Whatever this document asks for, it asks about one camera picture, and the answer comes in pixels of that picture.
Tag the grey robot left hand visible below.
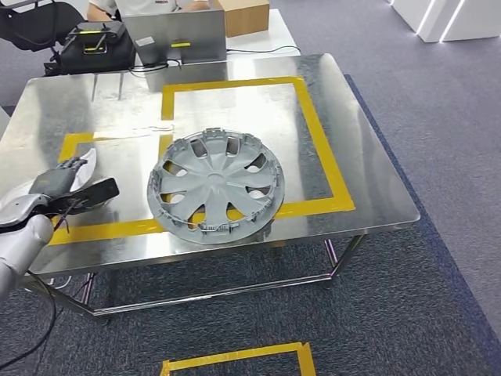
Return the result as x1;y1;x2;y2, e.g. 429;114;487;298
29;156;121;218

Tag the steel workbench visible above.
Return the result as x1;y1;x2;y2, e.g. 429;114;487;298
0;52;421;319

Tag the small yellow tape rectangle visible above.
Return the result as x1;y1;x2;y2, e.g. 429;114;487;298
48;131;175;248

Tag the black equipment case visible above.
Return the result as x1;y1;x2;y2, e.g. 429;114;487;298
57;20;137;76

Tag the black office chair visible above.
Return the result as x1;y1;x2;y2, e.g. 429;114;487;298
0;0;86;54

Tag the grey car hubcap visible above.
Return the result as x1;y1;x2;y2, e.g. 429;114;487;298
146;127;286;246

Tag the brown cardboard box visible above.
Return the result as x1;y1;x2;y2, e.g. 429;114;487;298
217;0;271;39

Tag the large yellow tape rectangle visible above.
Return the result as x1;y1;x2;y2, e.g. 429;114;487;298
158;75;357;222

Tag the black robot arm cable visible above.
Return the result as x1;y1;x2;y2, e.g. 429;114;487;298
0;269;58;373

